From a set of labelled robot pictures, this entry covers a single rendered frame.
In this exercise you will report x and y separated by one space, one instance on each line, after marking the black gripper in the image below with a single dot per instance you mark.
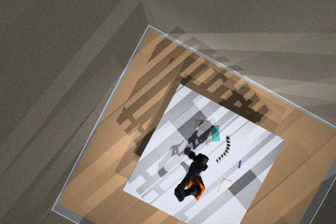
193 156

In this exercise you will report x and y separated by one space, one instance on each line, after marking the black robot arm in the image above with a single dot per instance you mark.
195 169

